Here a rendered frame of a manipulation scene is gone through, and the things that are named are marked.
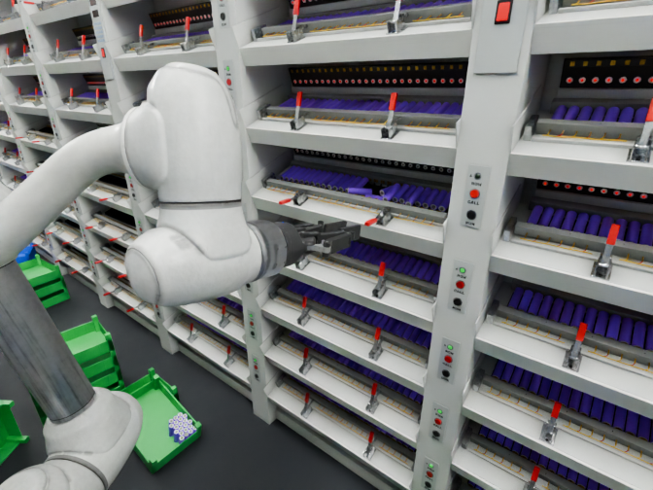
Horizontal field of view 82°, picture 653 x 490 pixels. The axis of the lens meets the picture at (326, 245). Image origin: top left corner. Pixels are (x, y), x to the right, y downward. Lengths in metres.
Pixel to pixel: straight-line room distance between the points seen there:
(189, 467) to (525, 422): 1.13
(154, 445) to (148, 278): 1.29
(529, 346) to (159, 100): 0.80
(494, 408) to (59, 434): 0.99
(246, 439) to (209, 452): 0.14
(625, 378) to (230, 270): 0.74
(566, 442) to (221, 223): 0.85
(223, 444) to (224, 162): 1.33
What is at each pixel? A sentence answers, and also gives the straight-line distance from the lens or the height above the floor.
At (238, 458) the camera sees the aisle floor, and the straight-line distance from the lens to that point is 1.62.
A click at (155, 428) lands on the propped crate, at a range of 1.74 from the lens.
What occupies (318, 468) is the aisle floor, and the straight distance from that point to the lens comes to 1.56.
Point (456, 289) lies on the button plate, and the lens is 0.86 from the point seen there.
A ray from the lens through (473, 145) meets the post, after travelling 0.77.
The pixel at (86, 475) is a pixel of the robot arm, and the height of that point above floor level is 0.48.
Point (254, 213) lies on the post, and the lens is 1.19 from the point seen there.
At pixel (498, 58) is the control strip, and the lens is 0.76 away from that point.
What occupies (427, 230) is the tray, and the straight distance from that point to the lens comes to 0.87.
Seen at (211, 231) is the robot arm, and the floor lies 1.10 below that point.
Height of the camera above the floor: 1.26
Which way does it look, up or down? 23 degrees down
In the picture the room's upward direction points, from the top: straight up
